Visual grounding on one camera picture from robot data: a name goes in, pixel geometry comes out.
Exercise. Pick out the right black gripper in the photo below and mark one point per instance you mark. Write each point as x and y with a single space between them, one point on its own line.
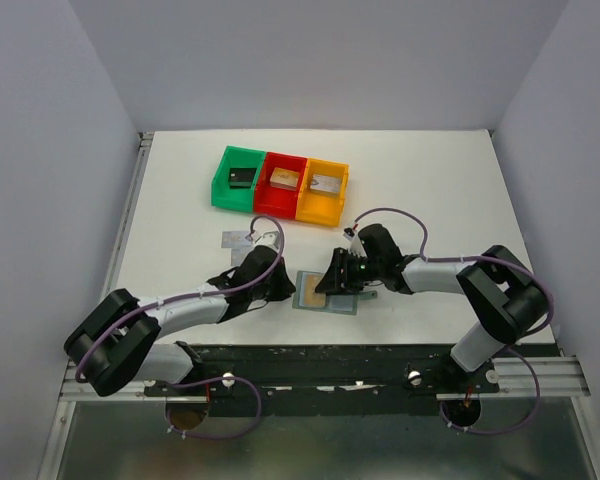
336 282

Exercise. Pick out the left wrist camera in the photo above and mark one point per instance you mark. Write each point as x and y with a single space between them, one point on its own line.
273 240

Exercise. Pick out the gold credit card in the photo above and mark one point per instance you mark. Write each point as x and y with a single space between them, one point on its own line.
309 298

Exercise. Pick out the yellow plastic bin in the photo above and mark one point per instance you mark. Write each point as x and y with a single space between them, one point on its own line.
320 209

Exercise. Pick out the green plastic bin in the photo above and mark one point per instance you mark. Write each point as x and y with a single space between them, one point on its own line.
235 199

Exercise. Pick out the aluminium frame rail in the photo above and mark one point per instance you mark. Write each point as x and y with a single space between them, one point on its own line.
65 409

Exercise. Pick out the silver credit card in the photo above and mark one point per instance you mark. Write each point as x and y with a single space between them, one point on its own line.
238 255
235 239

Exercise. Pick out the silver card stack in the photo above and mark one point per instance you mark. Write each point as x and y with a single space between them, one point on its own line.
325 185

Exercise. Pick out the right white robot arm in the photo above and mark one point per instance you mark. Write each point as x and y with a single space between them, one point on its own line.
506 300

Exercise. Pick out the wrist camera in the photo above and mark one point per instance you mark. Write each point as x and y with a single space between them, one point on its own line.
356 247
273 240

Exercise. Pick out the red plastic bin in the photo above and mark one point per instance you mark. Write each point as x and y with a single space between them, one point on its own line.
277 202

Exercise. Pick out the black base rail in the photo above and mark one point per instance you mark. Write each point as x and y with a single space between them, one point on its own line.
325 380

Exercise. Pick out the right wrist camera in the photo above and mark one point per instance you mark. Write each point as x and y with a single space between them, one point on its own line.
356 247

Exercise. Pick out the green leather card holder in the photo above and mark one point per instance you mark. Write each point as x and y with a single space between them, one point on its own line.
336 304

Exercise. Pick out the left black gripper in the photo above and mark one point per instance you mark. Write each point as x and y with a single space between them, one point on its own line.
286 286

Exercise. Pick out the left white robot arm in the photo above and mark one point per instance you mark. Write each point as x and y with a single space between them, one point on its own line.
109 347

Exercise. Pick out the copper card stack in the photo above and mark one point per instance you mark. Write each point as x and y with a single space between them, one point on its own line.
284 179

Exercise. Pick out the black card stack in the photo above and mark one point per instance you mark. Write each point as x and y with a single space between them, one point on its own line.
241 178

